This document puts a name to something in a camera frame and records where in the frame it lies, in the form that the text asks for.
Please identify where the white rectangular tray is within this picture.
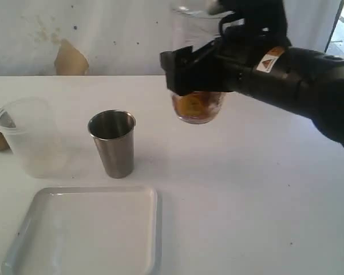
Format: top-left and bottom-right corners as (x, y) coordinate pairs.
(0, 186), (161, 274)

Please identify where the stainless steel tumbler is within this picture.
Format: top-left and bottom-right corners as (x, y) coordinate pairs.
(88, 109), (136, 179)

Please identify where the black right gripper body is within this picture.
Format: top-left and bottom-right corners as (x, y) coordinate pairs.
(188, 1), (291, 93)

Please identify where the translucent plastic container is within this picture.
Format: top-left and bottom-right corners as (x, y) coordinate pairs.
(0, 97), (66, 178)

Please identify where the clear measuring shaker cup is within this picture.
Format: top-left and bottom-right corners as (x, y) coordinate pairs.
(171, 6), (224, 124)

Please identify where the clear dome lid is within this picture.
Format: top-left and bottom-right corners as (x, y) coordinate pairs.
(171, 0), (220, 18)

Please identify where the pile of coins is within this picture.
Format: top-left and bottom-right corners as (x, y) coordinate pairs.
(171, 92), (223, 120)

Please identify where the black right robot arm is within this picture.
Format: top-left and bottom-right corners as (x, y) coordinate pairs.
(160, 1), (344, 148)

